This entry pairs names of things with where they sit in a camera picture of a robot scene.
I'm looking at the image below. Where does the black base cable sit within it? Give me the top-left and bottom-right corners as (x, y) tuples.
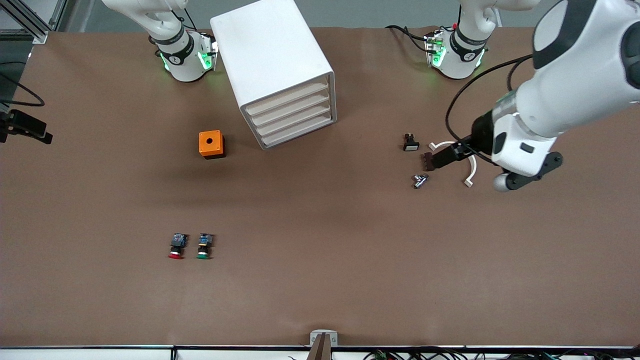
(385, 24), (432, 53)
(169, 0), (199, 33)

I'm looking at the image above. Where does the orange box with hole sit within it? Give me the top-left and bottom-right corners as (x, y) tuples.
(198, 130), (226, 160)

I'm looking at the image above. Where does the black right base cable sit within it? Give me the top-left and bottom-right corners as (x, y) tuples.
(169, 0), (199, 33)

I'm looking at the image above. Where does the green push button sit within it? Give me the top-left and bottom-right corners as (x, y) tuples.
(195, 232), (215, 260)

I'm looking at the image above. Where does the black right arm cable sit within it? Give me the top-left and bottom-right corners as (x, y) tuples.
(0, 75), (46, 108)

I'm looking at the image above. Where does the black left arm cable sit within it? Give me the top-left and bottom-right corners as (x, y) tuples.
(445, 54), (534, 167)

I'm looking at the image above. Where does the white curved plastic arc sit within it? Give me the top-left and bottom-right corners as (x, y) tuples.
(428, 141), (478, 189)

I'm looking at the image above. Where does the brown table mat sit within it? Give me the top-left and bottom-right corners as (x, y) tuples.
(0, 25), (640, 348)

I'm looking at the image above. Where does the black left base cable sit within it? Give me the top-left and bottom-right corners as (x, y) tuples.
(385, 24), (432, 53)

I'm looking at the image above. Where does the black cable bundle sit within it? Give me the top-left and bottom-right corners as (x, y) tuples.
(287, 350), (566, 360)

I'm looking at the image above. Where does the white table edge rail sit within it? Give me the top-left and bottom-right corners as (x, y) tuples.
(0, 345), (640, 360)

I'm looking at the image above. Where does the grey metal bracket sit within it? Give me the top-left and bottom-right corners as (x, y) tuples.
(310, 330), (339, 348)

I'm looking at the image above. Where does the aluminium frame profile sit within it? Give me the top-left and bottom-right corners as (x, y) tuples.
(0, 0), (68, 45)

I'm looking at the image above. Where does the dark tapered post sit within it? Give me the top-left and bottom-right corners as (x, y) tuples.
(306, 334), (332, 360)

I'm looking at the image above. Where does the red push button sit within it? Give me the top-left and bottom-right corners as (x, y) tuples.
(168, 232), (190, 260)

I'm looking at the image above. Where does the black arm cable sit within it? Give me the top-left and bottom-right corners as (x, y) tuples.
(0, 75), (46, 108)
(445, 54), (534, 167)

